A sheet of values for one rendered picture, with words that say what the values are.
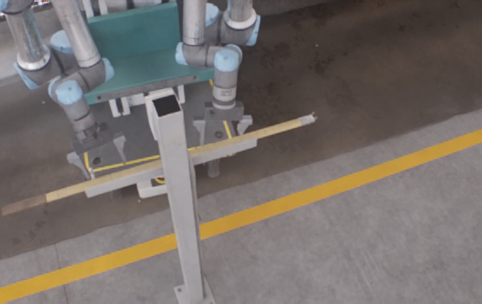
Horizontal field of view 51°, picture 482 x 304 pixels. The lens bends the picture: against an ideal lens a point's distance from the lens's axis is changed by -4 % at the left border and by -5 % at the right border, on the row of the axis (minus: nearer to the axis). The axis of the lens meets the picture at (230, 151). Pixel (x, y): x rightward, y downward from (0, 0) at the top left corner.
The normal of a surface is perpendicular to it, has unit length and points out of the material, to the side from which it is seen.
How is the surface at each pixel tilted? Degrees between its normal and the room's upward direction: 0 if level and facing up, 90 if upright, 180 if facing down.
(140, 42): 90
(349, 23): 0
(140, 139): 0
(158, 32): 90
